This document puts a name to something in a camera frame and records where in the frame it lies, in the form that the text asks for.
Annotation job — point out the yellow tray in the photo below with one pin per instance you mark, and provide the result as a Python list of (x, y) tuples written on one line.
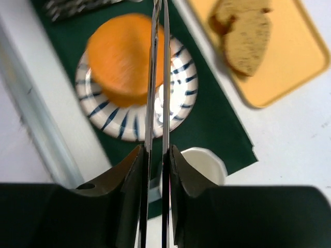
[(296, 52)]

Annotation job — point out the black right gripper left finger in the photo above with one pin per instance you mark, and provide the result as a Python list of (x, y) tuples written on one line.
[(103, 212)]

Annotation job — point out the dark green placemat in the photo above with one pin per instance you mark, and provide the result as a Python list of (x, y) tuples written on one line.
[(211, 124)]

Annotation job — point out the seeded bread slice right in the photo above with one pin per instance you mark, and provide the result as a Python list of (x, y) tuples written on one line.
[(244, 30)]

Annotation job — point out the white mug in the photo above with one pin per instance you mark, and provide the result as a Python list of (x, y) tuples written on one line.
[(201, 159)]

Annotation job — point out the metal tongs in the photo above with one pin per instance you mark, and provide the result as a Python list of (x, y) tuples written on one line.
[(158, 109)]

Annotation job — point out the white blue striped plate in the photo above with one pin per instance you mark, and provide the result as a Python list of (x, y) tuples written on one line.
[(128, 124)]

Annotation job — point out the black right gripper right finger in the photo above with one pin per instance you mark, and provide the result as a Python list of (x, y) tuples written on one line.
[(207, 215)]

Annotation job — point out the patterned handle fork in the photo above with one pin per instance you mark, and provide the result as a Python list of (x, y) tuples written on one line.
[(62, 10)]

